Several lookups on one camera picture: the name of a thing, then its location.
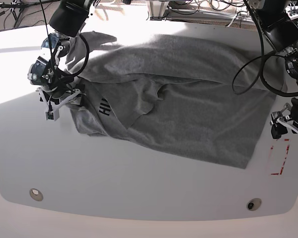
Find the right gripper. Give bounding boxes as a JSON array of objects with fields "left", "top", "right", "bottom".
[{"left": 36, "top": 86, "right": 84, "bottom": 112}]

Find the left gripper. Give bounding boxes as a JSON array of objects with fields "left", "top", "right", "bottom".
[{"left": 270, "top": 103, "right": 298, "bottom": 139}]

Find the grey T-shirt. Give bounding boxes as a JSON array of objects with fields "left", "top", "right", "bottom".
[{"left": 66, "top": 32, "right": 276, "bottom": 169}]

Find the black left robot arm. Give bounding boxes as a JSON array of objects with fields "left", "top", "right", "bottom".
[{"left": 244, "top": 0, "right": 298, "bottom": 139}]

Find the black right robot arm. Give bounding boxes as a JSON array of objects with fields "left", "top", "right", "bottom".
[{"left": 27, "top": 0, "right": 99, "bottom": 120}]

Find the red tape rectangle marking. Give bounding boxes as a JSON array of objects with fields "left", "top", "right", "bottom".
[{"left": 267, "top": 138, "right": 291, "bottom": 176}]

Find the right round table hole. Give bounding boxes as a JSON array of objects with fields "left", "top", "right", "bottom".
[{"left": 246, "top": 198, "right": 262, "bottom": 211}]

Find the round table hole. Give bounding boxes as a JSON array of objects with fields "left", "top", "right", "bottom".
[
  {"left": 246, "top": 198, "right": 262, "bottom": 211},
  {"left": 29, "top": 188, "right": 44, "bottom": 202}
]

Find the left round table hole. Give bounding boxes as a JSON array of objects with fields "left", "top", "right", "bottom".
[{"left": 29, "top": 188, "right": 44, "bottom": 202}]

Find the black tripod stand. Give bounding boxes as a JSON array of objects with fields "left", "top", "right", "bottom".
[{"left": 0, "top": 0, "right": 57, "bottom": 29}]

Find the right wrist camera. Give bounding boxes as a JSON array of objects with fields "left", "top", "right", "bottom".
[{"left": 45, "top": 110, "right": 60, "bottom": 121}]

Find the aluminium frame post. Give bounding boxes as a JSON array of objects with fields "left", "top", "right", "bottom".
[{"left": 145, "top": 0, "right": 169, "bottom": 20}]

